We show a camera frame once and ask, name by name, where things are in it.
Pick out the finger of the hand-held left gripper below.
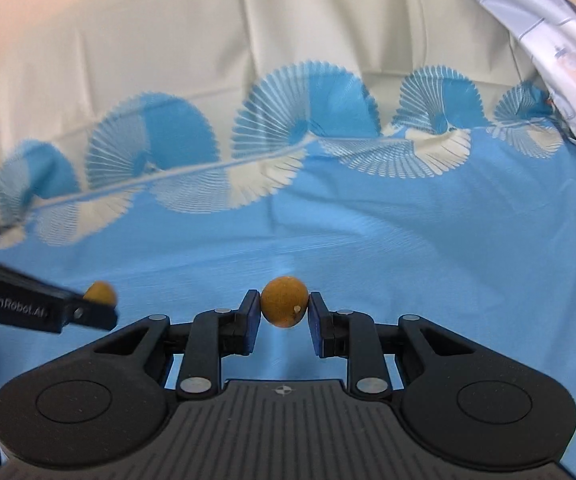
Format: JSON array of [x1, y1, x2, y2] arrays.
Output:
[[60, 296, 120, 334]]

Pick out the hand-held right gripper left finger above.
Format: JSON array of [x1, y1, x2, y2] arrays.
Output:
[[90, 290, 263, 401]]

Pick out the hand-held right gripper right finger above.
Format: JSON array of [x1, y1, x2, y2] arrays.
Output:
[[308, 291, 475, 401]]

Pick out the yellow-brown longan fruit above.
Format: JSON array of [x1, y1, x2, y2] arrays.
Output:
[[84, 281, 117, 306], [260, 276, 310, 329]]

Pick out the blue and cream fan-print sheet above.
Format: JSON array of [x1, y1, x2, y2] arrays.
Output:
[[0, 0, 576, 480]]

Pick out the white patterned cloth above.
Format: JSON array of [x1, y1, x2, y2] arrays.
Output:
[[443, 0, 576, 179]]

